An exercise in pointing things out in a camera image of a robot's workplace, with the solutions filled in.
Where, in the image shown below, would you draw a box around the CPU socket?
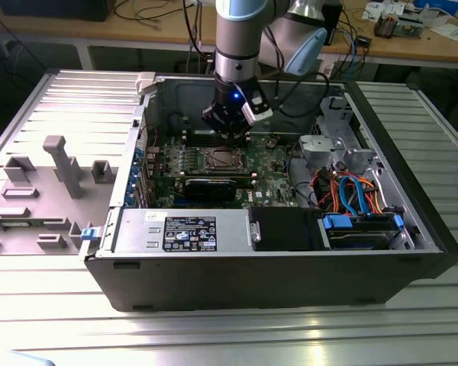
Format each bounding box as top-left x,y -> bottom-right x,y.
200,146 -> 249,172

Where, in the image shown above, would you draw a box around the grey hanging cable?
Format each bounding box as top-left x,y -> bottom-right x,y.
182,0 -> 208,74

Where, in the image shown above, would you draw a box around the hard disk in blue carrier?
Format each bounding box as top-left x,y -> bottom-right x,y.
318,213 -> 405,251

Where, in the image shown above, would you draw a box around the black graphics card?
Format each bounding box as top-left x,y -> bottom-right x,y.
183,175 -> 237,203

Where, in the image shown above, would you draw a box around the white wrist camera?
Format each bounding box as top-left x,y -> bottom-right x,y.
240,91 -> 273,125

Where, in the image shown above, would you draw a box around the white case latch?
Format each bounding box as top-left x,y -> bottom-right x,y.
135,72 -> 157,96

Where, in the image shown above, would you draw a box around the black upright box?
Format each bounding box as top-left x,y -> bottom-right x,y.
322,0 -> 344,47

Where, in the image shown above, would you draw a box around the wooden desk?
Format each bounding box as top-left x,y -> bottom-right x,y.
0,0 -> 458,64

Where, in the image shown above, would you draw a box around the white papers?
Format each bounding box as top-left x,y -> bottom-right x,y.
362,2 -> 405,22

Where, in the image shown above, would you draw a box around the orange wire bundle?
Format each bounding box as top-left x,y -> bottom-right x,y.
320,171 -> 386,214

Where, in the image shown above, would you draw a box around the white label tag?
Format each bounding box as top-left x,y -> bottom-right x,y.
320,59 -> 340,78

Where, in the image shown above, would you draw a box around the silver power supply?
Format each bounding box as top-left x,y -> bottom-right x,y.
114,208 -> 251,255

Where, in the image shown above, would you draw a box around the pale blue rounded object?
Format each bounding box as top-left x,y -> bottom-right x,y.
9,348 -> 56,366

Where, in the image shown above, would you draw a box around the silver drive cage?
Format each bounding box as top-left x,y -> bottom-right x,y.
299,95 -> 386,180

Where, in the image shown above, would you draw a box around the blue box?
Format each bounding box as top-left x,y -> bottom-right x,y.
411,0 -> 458,16

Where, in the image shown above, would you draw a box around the black PC case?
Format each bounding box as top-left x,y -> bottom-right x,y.
82,70 -> 458,313

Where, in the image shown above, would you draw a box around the copper transformer device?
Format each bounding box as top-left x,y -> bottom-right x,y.
373,14 -> 397,39

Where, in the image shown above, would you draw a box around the green motherboard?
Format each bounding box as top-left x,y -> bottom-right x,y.
143,131 -> 302,209

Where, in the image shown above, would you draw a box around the black RAM slot row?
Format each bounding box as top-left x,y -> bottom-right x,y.
181,169 -> 255,183
185,129 -> 222,149

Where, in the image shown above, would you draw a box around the red wire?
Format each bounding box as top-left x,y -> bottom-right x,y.
308,169 -> 331,209

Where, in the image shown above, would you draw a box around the green circuit device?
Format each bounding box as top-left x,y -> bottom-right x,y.
395,14 -> 424,39

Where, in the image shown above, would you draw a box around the metal socket cover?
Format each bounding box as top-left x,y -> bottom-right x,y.
205,147 -> 243,171

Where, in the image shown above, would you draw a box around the blue wire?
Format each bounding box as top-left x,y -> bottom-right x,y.
338,177 -> 372,217

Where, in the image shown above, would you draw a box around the black plastic disk bay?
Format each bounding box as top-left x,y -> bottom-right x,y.
247,207 -> 325,252

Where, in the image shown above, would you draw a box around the black wire loop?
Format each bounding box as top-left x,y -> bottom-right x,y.
285,143 -> 316,207

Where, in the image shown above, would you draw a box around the grey parts rack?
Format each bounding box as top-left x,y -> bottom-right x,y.
0,135 -> 119,256

